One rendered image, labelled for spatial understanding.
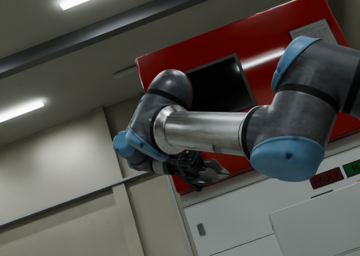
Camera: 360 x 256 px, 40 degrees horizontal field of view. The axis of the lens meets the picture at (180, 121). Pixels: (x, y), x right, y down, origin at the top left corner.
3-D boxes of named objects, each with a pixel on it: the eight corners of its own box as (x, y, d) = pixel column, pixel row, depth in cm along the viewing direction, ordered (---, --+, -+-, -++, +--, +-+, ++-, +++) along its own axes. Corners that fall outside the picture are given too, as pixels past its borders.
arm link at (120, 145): (121, 118, 159) (139, 132, 167) (106, 149, 156) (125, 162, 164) (140, 122, 155) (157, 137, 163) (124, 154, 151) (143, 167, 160)
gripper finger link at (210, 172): (220, 173, 146) (194, 169, 151) (226, 185, 150) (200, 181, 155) (224, 165, 148) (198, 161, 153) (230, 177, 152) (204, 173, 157)
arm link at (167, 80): (170, 45, 121) (135, 93, 167) (151, 84, 117) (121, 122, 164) (211, 67, 122) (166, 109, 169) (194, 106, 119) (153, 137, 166)
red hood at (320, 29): (202, 221, 254) (167, 118, 275) (354, 167, 249) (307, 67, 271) (176, 193, 183) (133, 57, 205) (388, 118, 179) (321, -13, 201)
